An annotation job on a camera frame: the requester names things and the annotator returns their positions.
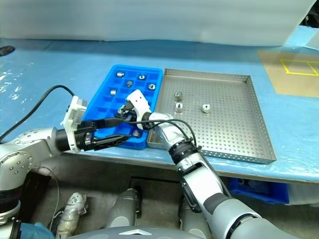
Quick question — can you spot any grey rounded leg shell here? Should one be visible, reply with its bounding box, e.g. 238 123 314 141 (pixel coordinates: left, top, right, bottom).
179 196 212 234
109 188 141 229

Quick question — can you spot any small black object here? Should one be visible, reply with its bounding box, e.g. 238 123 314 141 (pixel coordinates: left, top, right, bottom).
0 45 15 57

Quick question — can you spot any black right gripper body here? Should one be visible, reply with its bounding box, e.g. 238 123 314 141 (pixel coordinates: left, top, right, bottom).
121 102 140 124

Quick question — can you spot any blue plastic crate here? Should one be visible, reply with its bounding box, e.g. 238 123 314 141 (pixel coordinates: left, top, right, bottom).
228 177 290 205

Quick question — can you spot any grey robot torso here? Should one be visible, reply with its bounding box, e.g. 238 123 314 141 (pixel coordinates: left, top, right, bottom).
72 225 207 239

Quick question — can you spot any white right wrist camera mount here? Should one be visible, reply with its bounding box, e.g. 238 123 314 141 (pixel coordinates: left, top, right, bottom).
126 90 152 130

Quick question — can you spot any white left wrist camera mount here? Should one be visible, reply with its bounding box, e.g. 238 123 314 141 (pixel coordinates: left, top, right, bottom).
61 96 88 153

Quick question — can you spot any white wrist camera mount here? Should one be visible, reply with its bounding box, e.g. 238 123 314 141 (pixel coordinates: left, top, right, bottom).
126 90 152 130
61 96 88 153

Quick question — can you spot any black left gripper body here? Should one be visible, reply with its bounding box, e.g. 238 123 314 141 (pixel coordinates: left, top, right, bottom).
74 120 98 152

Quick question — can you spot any black rectangular floor plate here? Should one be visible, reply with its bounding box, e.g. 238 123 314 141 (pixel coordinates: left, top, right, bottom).
129 176 182 197

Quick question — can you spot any brown flat mat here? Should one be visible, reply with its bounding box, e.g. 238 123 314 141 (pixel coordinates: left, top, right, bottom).
257 48 319 97

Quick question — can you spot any white backdrop sheet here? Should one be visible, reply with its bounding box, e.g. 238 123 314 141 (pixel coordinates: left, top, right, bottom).
0 0 312 48

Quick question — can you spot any perforated metal tray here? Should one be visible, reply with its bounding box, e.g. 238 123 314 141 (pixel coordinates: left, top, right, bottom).
147 68 277 165

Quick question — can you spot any silver tape wrapped post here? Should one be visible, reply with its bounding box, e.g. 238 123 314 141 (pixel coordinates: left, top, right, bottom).
55 191 88 239

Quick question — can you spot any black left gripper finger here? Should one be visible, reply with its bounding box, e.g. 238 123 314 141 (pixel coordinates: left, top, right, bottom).
93 134 132 151
94 118 123 129

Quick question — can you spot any blue compartment tray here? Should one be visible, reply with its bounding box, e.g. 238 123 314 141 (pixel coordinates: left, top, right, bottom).
83 64 164 150

